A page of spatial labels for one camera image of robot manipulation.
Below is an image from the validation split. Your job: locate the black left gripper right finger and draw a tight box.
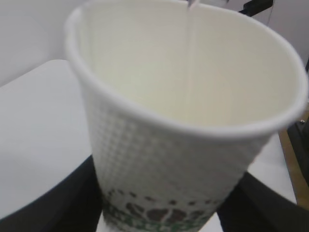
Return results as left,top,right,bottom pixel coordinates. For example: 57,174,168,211
217,173,309,232

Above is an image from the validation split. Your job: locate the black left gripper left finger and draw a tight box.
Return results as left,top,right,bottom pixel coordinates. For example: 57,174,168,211
0,157,102,232

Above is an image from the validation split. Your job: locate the white paper cup green logo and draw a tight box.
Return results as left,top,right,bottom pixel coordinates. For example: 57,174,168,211
65,0,309,232

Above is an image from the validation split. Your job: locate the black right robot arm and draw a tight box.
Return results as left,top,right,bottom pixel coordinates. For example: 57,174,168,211
239,0,274,17

